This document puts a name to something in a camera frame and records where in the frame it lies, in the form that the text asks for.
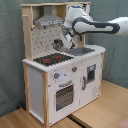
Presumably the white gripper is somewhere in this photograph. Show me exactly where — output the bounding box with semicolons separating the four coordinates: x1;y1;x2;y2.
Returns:
53;27;74;51

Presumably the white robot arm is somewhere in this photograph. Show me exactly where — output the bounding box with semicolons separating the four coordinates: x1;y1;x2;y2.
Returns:
54;6;128;51

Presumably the wooden toy kitchen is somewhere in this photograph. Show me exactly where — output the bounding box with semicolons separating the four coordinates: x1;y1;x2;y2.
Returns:
22;2;105;127

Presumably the grey toy sink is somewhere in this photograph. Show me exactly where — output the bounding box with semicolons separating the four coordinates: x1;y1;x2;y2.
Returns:
67;47;94;56

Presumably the black toy stovetop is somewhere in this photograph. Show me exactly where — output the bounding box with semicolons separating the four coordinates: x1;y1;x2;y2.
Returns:
34;53;71;66

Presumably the right red stove knob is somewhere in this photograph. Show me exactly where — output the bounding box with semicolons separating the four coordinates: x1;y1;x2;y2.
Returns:
71;66;78;73

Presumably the red stove knob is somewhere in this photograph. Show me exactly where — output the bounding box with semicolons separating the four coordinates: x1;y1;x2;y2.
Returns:
54;73;60;79
71;66;78;73

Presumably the grey range hood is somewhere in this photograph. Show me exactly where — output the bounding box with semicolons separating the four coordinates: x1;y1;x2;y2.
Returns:
34;5;63;27

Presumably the left red stove knob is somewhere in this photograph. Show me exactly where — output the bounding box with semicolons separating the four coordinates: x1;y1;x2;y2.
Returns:
54;73;60;79

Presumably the grey ice dispenser panel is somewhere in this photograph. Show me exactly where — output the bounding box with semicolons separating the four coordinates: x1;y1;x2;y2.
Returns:
87;65;96;82

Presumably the toy microwave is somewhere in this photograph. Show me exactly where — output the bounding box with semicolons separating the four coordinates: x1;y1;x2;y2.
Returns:
65;4;89;22

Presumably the toy oven door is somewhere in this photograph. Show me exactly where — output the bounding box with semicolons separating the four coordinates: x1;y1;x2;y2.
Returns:
55;81;74;111

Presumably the grey cabinet door handle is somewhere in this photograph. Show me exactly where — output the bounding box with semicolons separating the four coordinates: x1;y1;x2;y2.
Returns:
82;76;86;90

